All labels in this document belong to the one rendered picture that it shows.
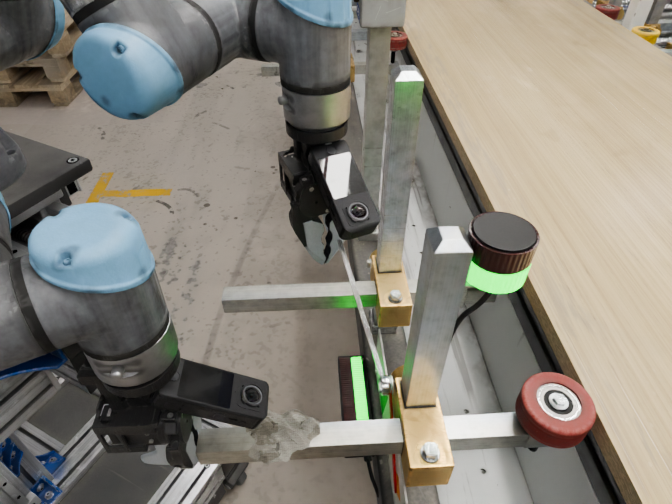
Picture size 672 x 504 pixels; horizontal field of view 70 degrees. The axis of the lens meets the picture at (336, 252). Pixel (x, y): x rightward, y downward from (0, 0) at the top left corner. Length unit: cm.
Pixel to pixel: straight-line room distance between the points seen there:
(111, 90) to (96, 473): 111
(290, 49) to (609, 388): 52
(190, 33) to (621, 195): 77
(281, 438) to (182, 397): 15
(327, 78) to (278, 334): 137
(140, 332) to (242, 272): 163
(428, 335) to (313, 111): 26
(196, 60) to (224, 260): 168
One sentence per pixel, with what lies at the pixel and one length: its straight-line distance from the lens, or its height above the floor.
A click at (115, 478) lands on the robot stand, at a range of 139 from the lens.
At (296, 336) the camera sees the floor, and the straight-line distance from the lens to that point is 178.
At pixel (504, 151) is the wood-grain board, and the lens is 104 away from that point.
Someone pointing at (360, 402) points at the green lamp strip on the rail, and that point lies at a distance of 81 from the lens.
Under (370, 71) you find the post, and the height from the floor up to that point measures 108.
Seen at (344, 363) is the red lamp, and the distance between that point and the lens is 84.
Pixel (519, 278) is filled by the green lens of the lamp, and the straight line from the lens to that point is 45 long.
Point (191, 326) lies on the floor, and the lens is 188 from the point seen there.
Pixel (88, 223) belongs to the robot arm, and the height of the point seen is 118.
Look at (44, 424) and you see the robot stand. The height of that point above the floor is 21.
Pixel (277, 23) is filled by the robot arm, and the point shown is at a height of 125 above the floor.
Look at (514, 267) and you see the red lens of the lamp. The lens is 44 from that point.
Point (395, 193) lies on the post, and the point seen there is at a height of 101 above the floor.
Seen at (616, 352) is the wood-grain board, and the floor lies 90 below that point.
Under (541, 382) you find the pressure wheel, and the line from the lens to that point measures 63.
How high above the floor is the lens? 139
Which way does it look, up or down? 42 degrees down
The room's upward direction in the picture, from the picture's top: straight up
